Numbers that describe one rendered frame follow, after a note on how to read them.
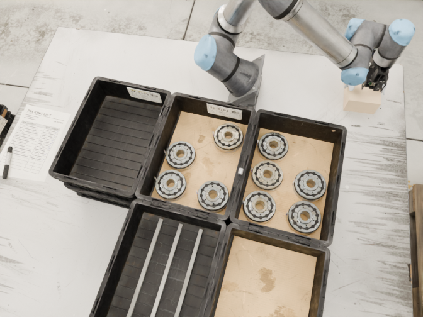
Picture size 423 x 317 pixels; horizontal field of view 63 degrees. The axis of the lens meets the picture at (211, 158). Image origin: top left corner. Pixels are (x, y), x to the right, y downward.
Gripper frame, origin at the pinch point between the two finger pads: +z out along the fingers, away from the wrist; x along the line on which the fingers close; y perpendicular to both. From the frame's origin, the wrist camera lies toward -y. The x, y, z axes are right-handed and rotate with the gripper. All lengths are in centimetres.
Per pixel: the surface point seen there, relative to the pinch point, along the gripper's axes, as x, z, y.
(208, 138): -56, -8, 35
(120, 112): -91, -7, 30
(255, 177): -37, -11, 48
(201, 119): -60, -8, 28
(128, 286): -71, -8, 89
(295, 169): -24.5, -7.8, 42.5
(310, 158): -19.7, -7.8, 37.7
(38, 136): -128, 6, 39
